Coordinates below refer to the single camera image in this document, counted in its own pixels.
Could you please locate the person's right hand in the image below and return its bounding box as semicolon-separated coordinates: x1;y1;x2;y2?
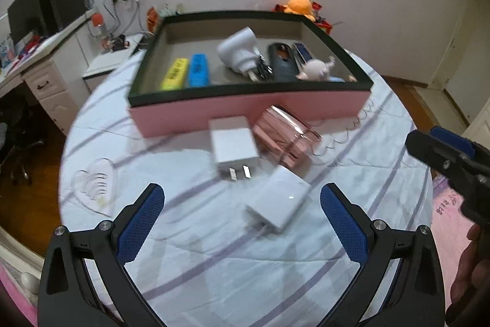
451;224;490;308

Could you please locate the yellow rectangular case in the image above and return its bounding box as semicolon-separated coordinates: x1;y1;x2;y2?
160;58;191;90

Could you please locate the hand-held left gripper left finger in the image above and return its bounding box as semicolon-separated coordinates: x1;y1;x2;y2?
38;182;169;327

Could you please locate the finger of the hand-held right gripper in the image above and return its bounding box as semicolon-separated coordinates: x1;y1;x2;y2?
429;126;490;163
406;130;477;178

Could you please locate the white desk with drawers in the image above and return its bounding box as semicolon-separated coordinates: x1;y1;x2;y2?
0;9;96;136

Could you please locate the red storage box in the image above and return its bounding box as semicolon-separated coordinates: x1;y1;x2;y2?
273;3;334;33

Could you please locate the black monitor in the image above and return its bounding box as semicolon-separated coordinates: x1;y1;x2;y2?
8;0;43;44

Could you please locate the orange octopus plush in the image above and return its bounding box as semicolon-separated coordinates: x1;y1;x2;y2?
283;0;316;21

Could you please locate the large black speaker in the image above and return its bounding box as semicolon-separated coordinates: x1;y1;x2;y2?
36;0;87;36

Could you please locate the white round plug-in device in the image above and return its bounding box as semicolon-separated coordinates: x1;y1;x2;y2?
217;27;269;82

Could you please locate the red snack bag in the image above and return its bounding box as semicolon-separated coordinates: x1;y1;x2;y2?
147;6;161;32

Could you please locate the cream door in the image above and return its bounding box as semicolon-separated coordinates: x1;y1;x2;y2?
429;5;490;128

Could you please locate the pink box with dark rim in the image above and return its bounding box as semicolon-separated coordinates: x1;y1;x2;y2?
128;10;374;138

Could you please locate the black office chair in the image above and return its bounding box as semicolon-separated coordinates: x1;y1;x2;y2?
0;108;44;186

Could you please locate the blue and white device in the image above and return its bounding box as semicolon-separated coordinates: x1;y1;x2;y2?
293;41;314;65

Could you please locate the blue rectangular case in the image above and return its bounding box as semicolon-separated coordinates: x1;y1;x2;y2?
187;54;210;87

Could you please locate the clear bottle with red cap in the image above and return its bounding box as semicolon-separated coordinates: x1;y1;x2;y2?
91;13;106;44

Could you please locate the pink pig toy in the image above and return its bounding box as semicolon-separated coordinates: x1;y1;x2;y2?
296;57;337;82

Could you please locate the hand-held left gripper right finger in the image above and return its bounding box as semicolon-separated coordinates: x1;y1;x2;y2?
319;182;447;327

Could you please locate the white nightstand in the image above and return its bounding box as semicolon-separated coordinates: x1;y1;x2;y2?
82;33;144;94

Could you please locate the white power adapter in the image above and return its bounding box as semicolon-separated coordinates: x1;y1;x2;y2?
243;167;311;234

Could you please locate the white cube charger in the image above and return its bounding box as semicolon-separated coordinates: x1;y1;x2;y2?
209;116;261;182

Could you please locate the clear heart-shaped dish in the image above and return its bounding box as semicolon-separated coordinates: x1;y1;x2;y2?
73;158;117;216

